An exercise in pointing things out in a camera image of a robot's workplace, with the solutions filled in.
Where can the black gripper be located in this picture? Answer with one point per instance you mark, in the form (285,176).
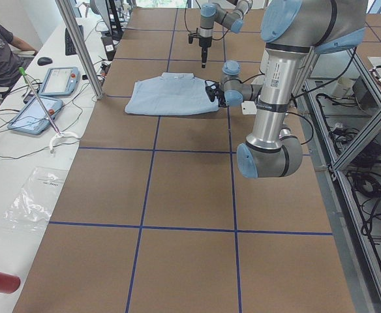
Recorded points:
(219,97)
(204,43)

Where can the light blue button-up shirt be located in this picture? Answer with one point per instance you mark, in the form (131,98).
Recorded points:
(172,94)

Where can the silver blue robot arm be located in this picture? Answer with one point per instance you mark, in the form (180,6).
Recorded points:
(290,30)
(211,13)

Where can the black keyboard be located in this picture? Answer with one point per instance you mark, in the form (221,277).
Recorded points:
(70,49)

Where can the upper blue teach pendant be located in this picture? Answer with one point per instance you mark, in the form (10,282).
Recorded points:
(59,82)

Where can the blue teach pendant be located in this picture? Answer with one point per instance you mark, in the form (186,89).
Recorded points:
(59,82)
(32,119)

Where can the white curved hook piece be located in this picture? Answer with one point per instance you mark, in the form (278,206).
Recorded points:
(58,137)

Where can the black computer mouse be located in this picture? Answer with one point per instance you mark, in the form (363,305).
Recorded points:
(42,61)

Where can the metal rod green tip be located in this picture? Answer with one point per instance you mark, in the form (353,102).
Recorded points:
(48,116)

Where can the lower blue teach pendant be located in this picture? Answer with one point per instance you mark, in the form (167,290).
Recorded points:
(32,119)

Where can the clear plastic bag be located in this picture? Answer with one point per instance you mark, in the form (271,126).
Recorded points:
(32,208)

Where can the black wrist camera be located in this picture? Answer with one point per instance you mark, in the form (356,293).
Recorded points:
(193,35)
(212,90)

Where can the grey aluminium frame post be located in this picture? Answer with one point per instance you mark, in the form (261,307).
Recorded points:
(67,14)

